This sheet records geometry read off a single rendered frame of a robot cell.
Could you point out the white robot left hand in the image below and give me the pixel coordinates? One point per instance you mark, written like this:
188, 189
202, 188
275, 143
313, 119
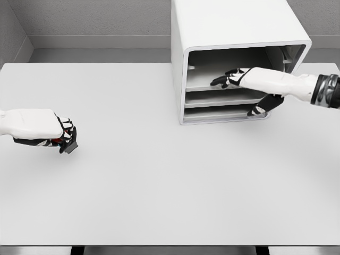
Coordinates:
34, 123

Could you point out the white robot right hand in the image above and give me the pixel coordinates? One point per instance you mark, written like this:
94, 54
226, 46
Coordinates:
260, 78

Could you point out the grey cabinet drawer tray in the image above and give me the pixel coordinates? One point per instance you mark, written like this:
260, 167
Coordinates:
212, 99
212, 112
199, 78

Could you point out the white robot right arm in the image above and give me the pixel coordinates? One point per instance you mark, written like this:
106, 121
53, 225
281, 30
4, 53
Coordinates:
313, 89

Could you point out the white tabletop storage cabinet shell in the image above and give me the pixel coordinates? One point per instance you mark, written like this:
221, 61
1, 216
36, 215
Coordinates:
225, 24

